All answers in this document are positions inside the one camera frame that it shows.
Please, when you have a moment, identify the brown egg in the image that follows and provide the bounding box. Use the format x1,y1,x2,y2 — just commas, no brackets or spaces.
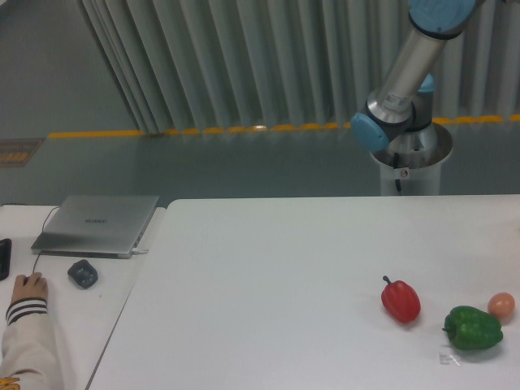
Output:
487,292,516,321

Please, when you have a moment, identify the cream striped sleeve forearm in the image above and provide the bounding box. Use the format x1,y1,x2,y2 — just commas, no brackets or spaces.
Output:
1,297,64,389

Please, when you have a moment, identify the green bell pepper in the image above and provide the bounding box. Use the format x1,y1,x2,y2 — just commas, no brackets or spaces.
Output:
442,305,504,351

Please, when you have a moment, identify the small clear tape piece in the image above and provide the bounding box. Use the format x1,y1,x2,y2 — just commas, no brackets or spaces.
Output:
439,351,461,366

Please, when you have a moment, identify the silver closed laptop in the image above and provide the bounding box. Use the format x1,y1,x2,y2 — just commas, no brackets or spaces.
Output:
32,195,159,258

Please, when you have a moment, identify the red bell pepper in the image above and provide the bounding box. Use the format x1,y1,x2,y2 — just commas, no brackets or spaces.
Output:
381,275,421,324

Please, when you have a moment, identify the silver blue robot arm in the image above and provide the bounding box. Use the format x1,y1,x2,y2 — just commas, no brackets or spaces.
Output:
350,0,483,151

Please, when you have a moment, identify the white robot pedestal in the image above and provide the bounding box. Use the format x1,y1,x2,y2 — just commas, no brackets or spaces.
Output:
371,123,453,196

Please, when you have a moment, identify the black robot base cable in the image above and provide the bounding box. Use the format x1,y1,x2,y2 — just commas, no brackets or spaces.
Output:
392,151,403,193

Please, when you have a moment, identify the white side table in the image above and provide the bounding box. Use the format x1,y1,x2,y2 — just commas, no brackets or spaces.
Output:
1,206,166,389

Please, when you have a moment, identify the white pleated curtain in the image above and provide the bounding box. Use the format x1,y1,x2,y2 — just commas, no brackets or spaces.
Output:
80,1,519,134

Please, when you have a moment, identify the person's hand on mouse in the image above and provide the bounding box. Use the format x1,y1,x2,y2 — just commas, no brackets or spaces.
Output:
11,272,49,303

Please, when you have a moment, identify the thin grey mouse cable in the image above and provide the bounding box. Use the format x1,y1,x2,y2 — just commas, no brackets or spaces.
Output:
30,206,61,275

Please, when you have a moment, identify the small black case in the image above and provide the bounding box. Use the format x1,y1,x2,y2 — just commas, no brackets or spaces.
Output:
67,259,98,289

